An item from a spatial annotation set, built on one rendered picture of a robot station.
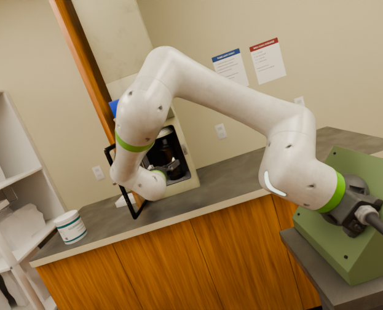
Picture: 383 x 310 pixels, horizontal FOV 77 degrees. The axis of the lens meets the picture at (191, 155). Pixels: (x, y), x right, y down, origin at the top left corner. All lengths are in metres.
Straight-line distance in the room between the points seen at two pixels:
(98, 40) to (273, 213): 1.35
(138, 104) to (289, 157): 0.38
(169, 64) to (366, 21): 1.84
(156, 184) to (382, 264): 0.70
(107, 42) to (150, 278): 1.35
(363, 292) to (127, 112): 0.68
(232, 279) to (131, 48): 1.42
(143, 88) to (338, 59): 1.78
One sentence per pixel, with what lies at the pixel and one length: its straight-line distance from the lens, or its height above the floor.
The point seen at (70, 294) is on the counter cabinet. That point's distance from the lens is 1.76.
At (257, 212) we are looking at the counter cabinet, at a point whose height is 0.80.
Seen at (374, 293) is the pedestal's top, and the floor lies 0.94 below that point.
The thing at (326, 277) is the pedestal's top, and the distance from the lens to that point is 0.78.
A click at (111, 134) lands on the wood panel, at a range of 1.44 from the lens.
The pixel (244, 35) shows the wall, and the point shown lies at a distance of 1.96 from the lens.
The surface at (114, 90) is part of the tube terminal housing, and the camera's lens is 1.51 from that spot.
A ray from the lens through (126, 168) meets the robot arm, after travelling 0.84.
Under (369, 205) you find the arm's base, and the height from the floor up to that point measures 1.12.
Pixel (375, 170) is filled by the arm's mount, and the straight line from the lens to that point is 0.77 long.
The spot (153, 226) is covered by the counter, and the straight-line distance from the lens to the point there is 1.33.
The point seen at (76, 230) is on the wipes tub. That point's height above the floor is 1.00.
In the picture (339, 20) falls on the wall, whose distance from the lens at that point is 2.21.
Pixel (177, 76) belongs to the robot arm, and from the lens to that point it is 0.66.
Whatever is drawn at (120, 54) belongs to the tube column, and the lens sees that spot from 1.51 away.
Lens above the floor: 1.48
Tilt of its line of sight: 13 degrees down
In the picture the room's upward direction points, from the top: 19 degrees counter-clockwise
